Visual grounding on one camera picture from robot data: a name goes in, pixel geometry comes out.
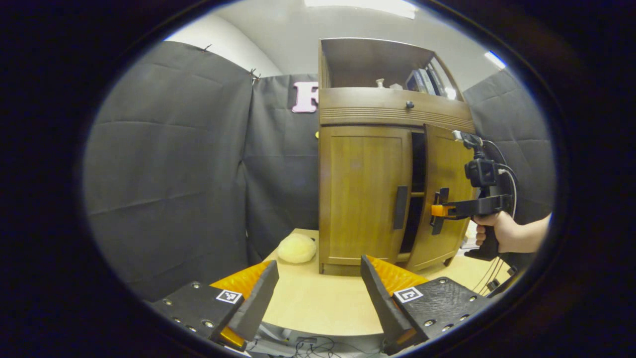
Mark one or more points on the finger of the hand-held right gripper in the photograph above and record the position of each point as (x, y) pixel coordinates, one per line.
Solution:
(462, 210)

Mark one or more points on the wooden cabinet door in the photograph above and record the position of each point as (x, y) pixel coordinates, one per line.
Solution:
(449, 164)
(360, 194)

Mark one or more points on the large ceiling light panel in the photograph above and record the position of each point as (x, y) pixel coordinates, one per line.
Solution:
(362, 6)

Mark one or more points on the small ceiling light panel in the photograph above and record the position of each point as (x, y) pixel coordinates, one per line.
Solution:
(495, 59)

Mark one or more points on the black backdrop cloth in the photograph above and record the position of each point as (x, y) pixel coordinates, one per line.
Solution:
(169, 164)

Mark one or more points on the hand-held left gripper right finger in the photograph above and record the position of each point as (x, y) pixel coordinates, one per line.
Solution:
(382, 303)

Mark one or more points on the brown wooden shoe cabinet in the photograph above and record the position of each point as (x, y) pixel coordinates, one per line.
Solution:
(367, 59)

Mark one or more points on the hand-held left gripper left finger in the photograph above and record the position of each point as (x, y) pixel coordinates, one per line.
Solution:
(258, 303)

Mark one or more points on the wooden cabinet drawer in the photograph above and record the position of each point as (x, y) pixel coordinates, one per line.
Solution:
(362, 102)

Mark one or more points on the pale yellow plush toy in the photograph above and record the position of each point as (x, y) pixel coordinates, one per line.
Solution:
(296, 248)

